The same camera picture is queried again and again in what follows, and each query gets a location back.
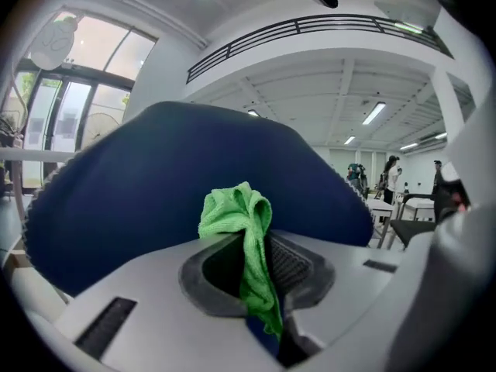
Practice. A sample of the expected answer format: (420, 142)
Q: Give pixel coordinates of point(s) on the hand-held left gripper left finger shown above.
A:
(155, 324)

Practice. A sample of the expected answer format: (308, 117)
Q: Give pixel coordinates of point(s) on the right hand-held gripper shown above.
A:
(457, 188)

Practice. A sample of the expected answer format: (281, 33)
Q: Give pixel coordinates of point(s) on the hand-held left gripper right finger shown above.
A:
(348, 285)

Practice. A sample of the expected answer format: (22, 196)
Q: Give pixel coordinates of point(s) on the blue fabric chair back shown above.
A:
(155, 188)

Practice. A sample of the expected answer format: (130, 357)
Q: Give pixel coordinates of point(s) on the green microfibre cloth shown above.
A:
(232, 211)

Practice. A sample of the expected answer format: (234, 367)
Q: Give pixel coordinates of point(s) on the black mesh chair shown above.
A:
(412, 229)

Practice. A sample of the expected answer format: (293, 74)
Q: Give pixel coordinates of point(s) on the white table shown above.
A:
(420, 204)
(35, 154)
(379, 207)

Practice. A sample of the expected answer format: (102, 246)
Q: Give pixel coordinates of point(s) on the long ceiling tube light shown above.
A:
(440, 135)
(253, 112)
(349, 140)
(374, 113)
(408, 145)

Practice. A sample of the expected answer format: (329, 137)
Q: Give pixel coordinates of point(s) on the cardboard box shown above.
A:
(20, 258)

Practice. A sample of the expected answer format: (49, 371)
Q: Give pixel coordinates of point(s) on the black balcony railing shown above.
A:
(310, 29)

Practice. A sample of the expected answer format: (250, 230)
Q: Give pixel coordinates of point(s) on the potted plant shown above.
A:
(8, 128)

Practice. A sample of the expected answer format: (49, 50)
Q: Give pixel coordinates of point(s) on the large glass entrance doors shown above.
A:
(73, 91)

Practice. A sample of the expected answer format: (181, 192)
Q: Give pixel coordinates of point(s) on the white round hanging sign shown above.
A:
(52, 47)

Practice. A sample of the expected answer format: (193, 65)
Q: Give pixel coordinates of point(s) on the pedestal fan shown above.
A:
(100, 125)

